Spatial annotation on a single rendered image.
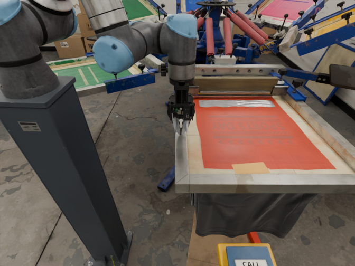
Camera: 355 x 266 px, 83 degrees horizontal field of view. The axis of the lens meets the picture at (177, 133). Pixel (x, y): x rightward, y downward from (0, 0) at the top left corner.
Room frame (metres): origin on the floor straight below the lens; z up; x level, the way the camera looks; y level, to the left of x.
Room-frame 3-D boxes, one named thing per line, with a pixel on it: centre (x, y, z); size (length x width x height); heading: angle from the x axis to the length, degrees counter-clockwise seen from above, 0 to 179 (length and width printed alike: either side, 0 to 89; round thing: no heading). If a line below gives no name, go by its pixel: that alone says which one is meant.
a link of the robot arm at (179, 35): (0.55, -0.01, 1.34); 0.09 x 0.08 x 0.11; 70
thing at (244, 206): (0.43, -0.28, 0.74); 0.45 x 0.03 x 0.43; 90
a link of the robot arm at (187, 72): (0.54, -0.01, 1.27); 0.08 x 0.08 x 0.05
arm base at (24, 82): (0.57, 0.45, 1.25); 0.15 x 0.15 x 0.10
